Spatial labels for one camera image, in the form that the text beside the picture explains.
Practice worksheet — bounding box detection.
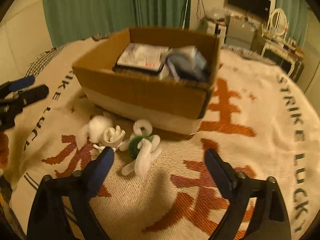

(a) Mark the white soft cloth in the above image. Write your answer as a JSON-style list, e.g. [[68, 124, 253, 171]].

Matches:
[[75, 115, 126, 152]]

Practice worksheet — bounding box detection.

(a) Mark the white green plush toy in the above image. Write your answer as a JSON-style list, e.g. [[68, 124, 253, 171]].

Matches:
[[119, 119, 162, 177]]

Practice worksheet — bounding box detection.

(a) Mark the floral black-white tissue pack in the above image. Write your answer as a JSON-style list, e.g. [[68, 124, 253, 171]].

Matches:
[[113, 43, 170, 80]]

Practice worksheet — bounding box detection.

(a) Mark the blue floral tissue pack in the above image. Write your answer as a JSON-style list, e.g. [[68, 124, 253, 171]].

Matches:
[[164, 46, 208, 83]]

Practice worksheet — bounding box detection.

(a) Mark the operator left hand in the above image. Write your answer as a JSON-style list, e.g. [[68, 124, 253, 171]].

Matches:
[[0, 132, 9, 169]]

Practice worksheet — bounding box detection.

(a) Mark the checkered grey bedsheet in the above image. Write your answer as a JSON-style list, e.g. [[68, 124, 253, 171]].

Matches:
[[23, 45, 65, 77]]

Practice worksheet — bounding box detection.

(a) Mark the green curtain left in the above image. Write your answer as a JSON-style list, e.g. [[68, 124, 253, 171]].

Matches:
[[42, 0, 191, 47]]

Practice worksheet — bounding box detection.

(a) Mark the green curtain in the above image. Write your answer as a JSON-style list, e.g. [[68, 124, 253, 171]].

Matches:
[[42, 0, 191, 47], [276, 0, 309, 47]]

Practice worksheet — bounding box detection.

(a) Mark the cream blanket with lettering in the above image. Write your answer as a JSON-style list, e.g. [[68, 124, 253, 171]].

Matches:
[[5, 39, 319, 239]]

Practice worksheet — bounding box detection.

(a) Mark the brown cardboard box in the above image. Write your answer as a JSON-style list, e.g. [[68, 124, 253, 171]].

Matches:
[[72, 27, 220, 135]]

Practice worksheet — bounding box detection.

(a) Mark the white vanity table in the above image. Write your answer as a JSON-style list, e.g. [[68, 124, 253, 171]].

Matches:
[[261, 37, 304, 83]]

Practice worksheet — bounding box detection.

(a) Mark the grey mini fridge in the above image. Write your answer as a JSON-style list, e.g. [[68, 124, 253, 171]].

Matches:
[[225, 17, 255, 49]]

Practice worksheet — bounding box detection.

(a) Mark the white drawer cabinet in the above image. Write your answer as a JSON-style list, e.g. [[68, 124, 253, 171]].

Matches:
[[198, 18, 227, 43]]

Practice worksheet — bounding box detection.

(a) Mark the white oval vanity mirror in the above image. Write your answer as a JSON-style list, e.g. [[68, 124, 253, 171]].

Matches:
[[267, 8, 289, 37]]

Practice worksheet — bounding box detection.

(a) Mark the green curtain right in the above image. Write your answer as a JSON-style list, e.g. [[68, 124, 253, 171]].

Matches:
[[276, 0, 309, 47]]

